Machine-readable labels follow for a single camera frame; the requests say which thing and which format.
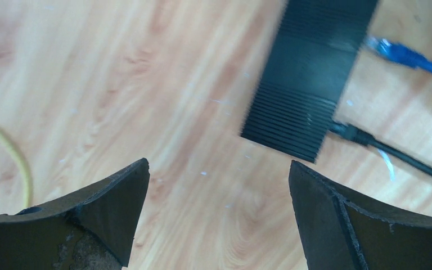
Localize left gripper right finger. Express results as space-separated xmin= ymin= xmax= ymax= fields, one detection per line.
xmin=289 ymin=161 xmax=432 ymax=269

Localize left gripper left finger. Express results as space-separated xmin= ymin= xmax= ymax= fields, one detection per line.
xmin=0 ymin=158 xmax=150 ymax=269

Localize black network switch blue cables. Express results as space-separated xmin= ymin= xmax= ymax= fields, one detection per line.
xmin=240 ymin=0 xmax=381 ymax=164

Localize black ethernet cable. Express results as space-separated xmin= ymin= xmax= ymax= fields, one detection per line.
xmin=329 ymin=121 xmax=432 ymax=188

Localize yellow ethernet cable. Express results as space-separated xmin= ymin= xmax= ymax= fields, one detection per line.
xmin=0 ymin=119 xmax=34 ymax=209

